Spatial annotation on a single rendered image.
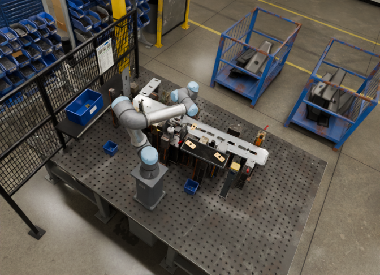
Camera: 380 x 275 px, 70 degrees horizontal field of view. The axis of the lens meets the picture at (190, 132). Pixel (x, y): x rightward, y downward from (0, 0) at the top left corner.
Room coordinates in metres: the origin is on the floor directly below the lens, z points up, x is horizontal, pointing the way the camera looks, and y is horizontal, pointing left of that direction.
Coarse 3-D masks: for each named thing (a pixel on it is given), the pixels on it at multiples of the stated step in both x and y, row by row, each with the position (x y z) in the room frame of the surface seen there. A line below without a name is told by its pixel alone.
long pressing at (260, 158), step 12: (144, 96) 1.98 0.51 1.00; (144, 108) 1.82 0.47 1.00; (156, 108) 1.84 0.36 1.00; (192, 120) 1.77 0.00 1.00; (192, 132) 1.62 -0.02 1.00; (216, 132) 1.67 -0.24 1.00; (216, 144) 1.53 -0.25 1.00; (228, 144) 1.55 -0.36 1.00; (240, 144) 1.58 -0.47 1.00; (252, 144) 1.60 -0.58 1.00; (240, 156) 1.45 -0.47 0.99; (252, 156) 1.47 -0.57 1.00; (264, 156) 1.49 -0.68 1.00
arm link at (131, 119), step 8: (184, 104) 1.24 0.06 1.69; (192, 104) 1.26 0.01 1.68; (128, 112) 1.05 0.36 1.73; (136, 112) 1.07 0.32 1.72; (152, 112) 1.11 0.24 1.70; (160, 112) 1.13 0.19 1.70; (168, 112) 1.15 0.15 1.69; (176, 112) 1.17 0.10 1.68; (184, 112) 1.20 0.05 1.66; (192, 112) 1.22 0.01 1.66; (120, 120) 1.02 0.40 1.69; (128, 120) 1.01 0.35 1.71; (136, 120) 1.02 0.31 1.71; (144, 120) 1.04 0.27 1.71; (152, 120) 1.07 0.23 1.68; (160, 120) 1.09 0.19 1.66; (128, 128) 1.01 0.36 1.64; (136, 128) 1.00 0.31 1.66
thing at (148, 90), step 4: (152, 80) 2.24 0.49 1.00; (160, 80) 2.26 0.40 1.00; (148, 84) 2.16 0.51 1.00; (152, 84) 2.17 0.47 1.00; (156, 84) 2.18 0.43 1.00; (144, 88) 2.09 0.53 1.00; (148, 88) 2.10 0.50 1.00; (152, 88) 2.11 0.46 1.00; (140, 92) 2.02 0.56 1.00; (144, 92) 2.03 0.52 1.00; (148, 92) 2.04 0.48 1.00
